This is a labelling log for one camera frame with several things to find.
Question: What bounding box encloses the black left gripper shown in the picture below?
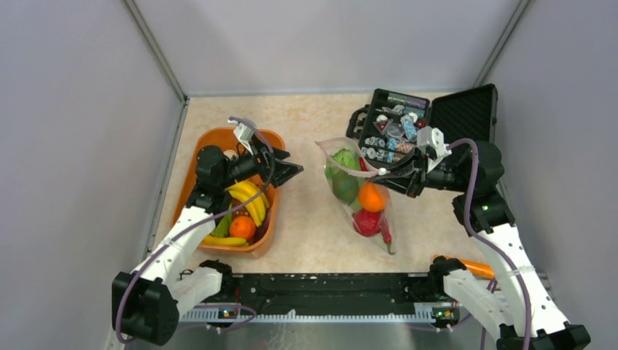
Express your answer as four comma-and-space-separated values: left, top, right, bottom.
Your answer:
219, 133, 302, 189

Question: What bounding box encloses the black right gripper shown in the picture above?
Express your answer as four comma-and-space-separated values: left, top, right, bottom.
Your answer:
370, 147, 472, 198

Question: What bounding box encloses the orange fruit toy back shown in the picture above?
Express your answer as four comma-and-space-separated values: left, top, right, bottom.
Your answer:
357, 182, 388, 212

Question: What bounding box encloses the orange fruit toy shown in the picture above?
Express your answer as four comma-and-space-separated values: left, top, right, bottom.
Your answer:
228, 216, 257, 241
357, 182, 388, 212

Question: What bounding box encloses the clear zip top bag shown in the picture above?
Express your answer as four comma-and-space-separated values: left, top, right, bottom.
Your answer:
315, 137, 396, 255

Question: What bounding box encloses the red chili pepper toy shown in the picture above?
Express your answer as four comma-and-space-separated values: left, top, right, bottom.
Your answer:
380, 218, 395, 255

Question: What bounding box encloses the green lime toy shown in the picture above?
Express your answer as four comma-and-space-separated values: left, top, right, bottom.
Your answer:
331, 171, 359, 204

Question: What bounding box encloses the red apple toy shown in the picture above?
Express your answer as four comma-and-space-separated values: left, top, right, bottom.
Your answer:
352, 209, 383, 237

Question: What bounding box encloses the green napa cabbage toy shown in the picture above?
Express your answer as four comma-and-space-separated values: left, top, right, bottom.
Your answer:
324, 149, 361, 180

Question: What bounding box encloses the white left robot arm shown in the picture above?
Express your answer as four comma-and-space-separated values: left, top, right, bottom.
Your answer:
112, 142, 304, 346

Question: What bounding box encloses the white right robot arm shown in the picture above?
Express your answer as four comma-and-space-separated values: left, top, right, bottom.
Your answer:
372, 139, 591, 349

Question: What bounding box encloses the yellow banana bunch toy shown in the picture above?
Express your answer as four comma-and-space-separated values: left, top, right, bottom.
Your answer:
226, 180, 270, 228

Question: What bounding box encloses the black poker chip case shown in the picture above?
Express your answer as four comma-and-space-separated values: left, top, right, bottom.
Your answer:
345, 84, 498, 168

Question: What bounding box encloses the orange plastic bin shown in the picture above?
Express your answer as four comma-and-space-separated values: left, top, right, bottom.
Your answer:
167, 127, 280, 258

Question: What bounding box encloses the orange fruit toy front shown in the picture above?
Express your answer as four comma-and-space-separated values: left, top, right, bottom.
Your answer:
228, 216, 257, 241

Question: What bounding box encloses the yellow banana toy front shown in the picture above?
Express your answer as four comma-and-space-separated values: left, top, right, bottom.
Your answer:
200, 235, 249, 247

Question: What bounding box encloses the orange carrot toy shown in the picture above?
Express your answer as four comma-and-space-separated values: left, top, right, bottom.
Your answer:
458, 259, 495, 279

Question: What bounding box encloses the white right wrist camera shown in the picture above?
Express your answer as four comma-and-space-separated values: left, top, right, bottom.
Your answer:
416, 126, 452, 173

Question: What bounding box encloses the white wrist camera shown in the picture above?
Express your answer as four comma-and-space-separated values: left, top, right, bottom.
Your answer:
416, 126, 452, 173
227, 116, 255, 155

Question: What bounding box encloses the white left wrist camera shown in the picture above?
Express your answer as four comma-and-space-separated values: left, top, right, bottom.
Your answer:
227, 116, 255, 155

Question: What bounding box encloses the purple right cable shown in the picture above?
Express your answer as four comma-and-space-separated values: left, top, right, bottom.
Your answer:
446, 138, 532, 350

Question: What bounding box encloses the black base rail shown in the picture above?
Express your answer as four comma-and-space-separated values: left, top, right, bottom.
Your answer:
221, 273, 446, 316

